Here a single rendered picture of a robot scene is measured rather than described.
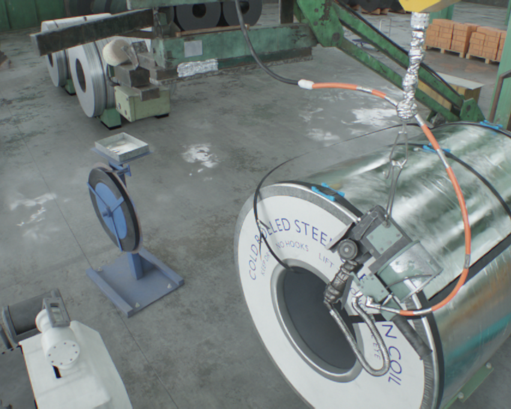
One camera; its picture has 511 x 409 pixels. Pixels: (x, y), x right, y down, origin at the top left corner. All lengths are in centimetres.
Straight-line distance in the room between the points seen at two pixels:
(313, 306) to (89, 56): 465
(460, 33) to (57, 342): 1256
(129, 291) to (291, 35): 211
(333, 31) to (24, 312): 162
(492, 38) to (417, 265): 1156
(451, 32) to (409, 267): 1207
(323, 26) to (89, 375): 161
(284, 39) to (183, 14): 1150
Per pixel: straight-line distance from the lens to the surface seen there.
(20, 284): 354
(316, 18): 192
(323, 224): 147
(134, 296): 309
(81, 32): 147
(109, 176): 266
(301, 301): 206
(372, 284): 115
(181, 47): 158
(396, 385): 160
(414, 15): 93
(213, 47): 165
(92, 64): 586
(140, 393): 256
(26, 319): 112
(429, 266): 111
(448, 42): 1302
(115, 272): 334
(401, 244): 111
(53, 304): 92
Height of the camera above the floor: 208
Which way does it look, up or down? 31 degrees down
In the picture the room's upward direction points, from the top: straight up
